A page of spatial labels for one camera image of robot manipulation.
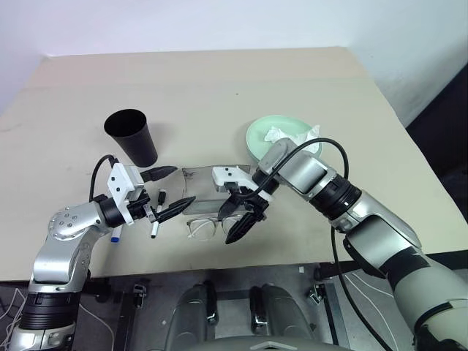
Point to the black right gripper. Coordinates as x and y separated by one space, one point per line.
252 203

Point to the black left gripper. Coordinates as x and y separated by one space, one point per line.
140 210

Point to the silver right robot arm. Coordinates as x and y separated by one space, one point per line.
380 234

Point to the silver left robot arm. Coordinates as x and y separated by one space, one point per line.
58 256

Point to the clear grey glasses case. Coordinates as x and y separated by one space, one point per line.
199 186

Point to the black plastic cup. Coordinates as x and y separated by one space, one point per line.
135 146

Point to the short black marker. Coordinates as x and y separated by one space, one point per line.
161 197

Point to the white marker black cap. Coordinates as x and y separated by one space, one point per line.
155 230

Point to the white marker blue cap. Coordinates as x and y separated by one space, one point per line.
115 239

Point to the pale green plate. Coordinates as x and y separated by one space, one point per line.
261 128

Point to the crumpled white tissue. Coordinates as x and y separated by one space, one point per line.
278 133

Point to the dark rounded robot foot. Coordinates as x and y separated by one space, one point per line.
190 314
281 314

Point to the black table caster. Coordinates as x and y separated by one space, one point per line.
139 292
317 294

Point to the grey robot torso front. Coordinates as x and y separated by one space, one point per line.
270 345

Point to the clear frame glasses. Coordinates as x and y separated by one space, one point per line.
201 227

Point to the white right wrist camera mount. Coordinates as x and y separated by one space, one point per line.
226 175

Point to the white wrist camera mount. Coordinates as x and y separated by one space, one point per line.
118 183
226 175

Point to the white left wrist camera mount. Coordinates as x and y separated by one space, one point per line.
118 183

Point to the grey metal frame rail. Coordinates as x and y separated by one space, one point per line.
126 321
334 318

